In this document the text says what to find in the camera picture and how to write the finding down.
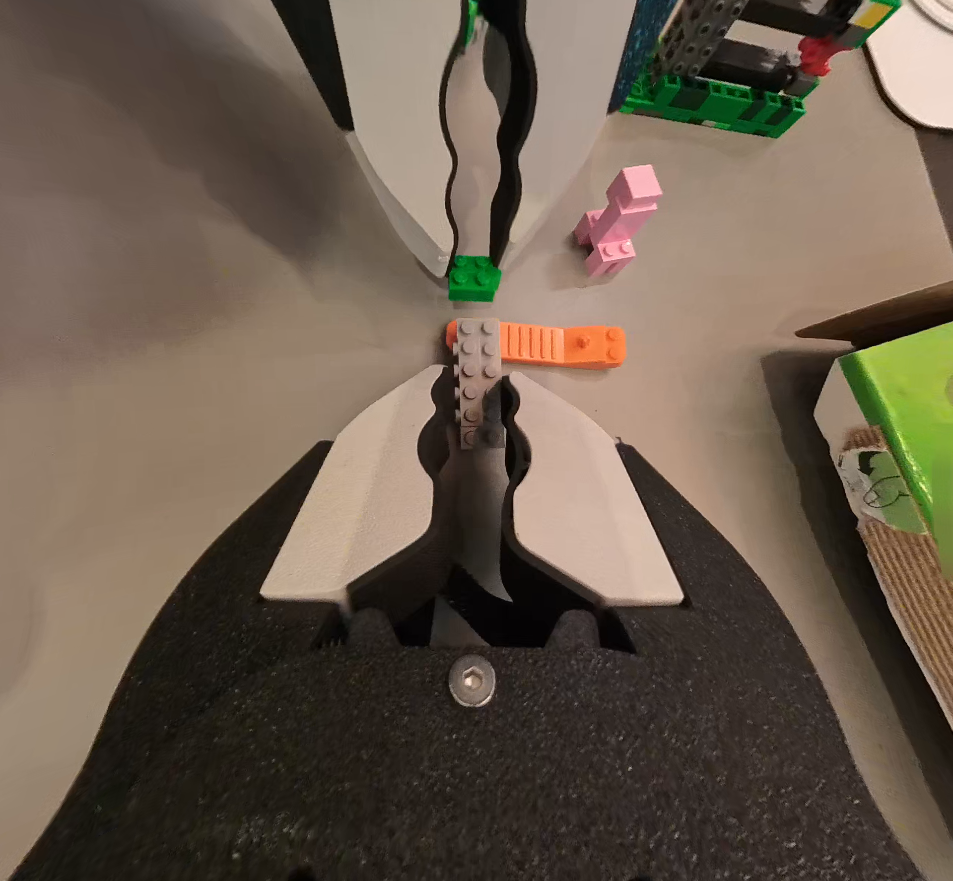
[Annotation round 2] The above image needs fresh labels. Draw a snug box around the grey toy brick assembly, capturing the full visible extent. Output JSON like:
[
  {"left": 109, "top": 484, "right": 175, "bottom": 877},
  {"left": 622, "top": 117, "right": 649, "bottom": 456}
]
[{"left": 450, "top": 317, "right": 507, "bottom": 452}]

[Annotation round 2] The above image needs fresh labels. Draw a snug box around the orange brick separator tool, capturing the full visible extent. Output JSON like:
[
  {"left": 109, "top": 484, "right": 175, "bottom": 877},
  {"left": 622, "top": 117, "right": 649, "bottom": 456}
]
[{"left": 445, "top": 320, "right": 628, "bottom": 373}]

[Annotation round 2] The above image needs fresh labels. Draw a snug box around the black grey brick structure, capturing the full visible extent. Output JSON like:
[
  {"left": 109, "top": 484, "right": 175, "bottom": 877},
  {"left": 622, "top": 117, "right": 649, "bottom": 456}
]
[{"left": 611, "top": 0, "right": 905, "bottom": 141}]

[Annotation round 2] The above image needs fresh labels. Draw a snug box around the green cardboard box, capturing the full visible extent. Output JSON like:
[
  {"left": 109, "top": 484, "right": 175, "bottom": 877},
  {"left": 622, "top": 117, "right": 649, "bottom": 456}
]
[{"left": 814, "top": 323, "right": 953, "bottom": 718}]

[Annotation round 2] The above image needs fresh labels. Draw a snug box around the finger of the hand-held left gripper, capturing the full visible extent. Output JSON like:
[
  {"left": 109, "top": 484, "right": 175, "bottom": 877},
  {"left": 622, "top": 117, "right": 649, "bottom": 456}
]
[
  {"left": 237, "top": 0, "right": 472, "bottom": 280},
  {"left": 478, "top": 0, "right": 695, "bottom": 268}
]

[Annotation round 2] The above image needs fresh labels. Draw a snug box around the pink toy brick pig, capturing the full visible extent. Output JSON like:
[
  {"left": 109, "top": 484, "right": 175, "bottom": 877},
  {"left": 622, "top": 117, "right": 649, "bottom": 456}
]
[{"left": 572, "top": 165, "right": 664, "bottom": 279}]

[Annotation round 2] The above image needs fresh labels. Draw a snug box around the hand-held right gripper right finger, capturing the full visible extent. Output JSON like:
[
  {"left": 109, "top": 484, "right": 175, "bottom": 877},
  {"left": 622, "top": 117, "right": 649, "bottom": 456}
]
[{"left": 499, "top": 372, "right": 686, "bottom": 612}]

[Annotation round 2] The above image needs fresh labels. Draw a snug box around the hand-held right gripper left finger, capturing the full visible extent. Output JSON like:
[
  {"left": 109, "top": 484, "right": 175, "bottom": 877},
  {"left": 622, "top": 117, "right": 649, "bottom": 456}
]
[{"left": 259, "top": 363, "right": 457, "bottom": 617}]

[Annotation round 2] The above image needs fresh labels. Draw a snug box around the green toy brick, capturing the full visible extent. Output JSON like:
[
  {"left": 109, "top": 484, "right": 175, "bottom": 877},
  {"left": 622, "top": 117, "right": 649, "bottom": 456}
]
[{"left": 447, "top": 254, "right": 503, "bottom": 303}]

